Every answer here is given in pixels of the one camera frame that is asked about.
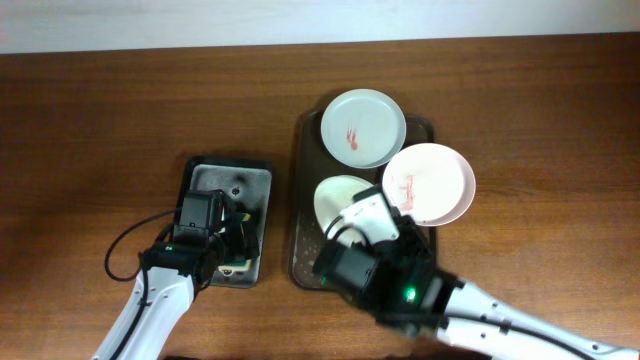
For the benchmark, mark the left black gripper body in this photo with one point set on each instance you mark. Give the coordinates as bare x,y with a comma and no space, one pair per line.
242,239

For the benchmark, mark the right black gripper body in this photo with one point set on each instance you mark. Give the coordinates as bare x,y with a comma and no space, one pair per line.
413,232

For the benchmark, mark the yellow green sponge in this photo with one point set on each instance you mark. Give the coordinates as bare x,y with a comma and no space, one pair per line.
237,239

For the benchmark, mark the pink plate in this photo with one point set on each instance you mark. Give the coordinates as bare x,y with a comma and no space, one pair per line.
431,183

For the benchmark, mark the cream white plate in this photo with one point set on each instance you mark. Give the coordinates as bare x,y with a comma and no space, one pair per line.
331,196

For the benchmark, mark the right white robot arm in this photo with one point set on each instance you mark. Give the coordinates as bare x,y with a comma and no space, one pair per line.
401,284

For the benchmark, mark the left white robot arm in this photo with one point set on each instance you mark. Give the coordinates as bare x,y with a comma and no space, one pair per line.
168,279

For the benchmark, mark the small black metal tray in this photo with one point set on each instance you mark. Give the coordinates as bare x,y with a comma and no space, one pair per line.
246,186

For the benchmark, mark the brown plastic serving tray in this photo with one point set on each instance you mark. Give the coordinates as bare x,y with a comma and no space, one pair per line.
313,164

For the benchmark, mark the light green dirty plate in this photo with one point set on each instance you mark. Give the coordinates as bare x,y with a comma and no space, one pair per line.
363,128

